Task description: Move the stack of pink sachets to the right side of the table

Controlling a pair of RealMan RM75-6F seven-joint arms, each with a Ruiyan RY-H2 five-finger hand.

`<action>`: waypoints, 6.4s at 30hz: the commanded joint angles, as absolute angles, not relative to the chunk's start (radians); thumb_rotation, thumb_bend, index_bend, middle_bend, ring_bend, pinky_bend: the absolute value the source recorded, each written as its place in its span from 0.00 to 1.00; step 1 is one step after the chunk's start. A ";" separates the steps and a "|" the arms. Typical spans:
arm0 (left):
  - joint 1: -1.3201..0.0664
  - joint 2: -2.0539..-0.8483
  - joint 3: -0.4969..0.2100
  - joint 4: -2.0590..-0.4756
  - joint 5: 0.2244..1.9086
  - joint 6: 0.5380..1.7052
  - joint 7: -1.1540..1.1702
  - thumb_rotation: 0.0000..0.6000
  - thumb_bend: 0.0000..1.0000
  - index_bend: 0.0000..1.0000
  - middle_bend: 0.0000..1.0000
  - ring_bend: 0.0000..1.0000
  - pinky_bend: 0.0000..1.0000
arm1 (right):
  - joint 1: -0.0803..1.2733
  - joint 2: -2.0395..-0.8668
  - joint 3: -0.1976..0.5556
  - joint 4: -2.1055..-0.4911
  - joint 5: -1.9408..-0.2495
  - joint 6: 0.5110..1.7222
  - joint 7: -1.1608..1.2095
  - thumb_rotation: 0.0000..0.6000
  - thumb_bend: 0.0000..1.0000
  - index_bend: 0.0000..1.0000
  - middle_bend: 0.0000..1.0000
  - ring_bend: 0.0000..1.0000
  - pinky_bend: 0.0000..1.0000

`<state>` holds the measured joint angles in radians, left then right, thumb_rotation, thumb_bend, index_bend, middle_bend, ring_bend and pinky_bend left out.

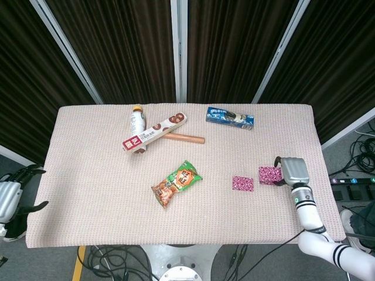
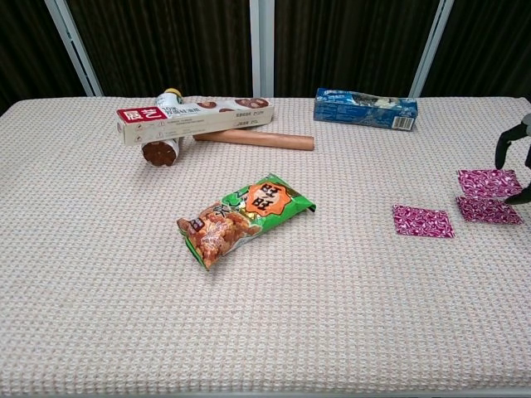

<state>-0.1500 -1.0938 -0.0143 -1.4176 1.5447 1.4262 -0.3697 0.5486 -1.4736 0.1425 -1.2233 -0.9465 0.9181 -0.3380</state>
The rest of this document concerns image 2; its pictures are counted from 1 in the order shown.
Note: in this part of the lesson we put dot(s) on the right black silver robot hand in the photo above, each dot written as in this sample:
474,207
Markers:
508,141

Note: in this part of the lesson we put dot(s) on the long white box red label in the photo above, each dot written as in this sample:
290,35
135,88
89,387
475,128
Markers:
195,120

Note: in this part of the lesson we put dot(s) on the white partition post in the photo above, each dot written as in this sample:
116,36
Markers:
261,45
431,45
74,45

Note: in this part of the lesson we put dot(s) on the blue cookie box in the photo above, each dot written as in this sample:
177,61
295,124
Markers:
357,112

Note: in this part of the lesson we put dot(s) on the pink woven table cloth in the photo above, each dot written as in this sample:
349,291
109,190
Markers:
124,311

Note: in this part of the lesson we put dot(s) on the white bottle tan cap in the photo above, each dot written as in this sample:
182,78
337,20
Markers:
159,153

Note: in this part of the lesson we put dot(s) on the green snack bag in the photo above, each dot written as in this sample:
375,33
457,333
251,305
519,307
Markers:
240,219

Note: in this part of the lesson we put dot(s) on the dark brown curtain panel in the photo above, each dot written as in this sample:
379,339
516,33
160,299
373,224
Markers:
29,49
344,41
489,45
166,41

